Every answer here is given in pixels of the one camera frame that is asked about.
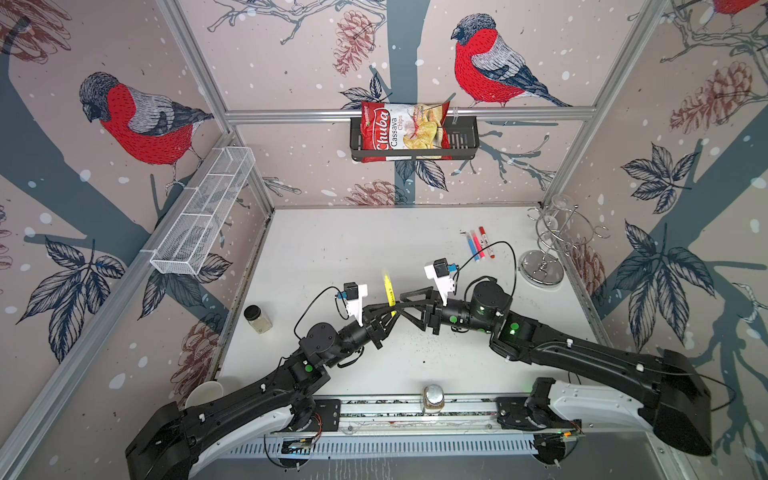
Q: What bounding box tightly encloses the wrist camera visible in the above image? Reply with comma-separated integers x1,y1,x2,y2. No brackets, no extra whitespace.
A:
424,258,458,306
337,282,368,326

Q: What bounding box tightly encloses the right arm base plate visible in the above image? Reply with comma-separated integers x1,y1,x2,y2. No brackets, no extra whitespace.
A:
495,396,581,432

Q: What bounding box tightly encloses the black wire basket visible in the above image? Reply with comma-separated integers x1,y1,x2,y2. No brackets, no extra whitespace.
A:
349,116,480,163

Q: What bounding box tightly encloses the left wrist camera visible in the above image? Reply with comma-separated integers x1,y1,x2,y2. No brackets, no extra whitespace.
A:
337,282,368,326

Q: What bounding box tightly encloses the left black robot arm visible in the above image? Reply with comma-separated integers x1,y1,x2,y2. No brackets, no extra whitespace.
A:
125,304,400,479

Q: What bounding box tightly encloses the small jar black lid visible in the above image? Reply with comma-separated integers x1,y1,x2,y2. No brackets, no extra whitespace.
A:
243,304,272,334

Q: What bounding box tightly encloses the white mesh wall shelf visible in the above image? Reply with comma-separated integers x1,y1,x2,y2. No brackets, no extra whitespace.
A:
150,146,255,276

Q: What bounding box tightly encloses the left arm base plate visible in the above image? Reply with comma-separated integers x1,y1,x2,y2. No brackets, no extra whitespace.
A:
274,398,341,434

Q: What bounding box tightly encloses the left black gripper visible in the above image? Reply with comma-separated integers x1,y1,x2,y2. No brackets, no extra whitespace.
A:
322,301,401,371

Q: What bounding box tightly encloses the yellow pen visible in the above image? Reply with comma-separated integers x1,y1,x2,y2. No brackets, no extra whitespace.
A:
383,273,396,307

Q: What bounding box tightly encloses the blue pen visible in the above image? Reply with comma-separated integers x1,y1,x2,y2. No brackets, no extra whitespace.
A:
463,232,479,261

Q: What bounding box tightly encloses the white marker pen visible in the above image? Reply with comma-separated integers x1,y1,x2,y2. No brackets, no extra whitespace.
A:
481,234,495,259

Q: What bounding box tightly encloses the pink pen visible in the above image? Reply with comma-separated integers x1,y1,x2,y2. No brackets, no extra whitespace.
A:
470,230,484,261

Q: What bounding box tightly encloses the red cassava chips bag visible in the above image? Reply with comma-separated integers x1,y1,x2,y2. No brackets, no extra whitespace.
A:
360,102,450,163

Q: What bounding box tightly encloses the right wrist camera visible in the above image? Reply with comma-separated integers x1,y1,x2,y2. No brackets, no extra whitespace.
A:
424,258,458,306

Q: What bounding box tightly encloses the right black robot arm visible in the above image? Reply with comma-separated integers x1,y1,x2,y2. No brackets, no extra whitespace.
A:
400,280,713,457

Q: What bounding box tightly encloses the chrome spiral glass holder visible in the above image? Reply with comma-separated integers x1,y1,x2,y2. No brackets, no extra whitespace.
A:
519,194,611,287

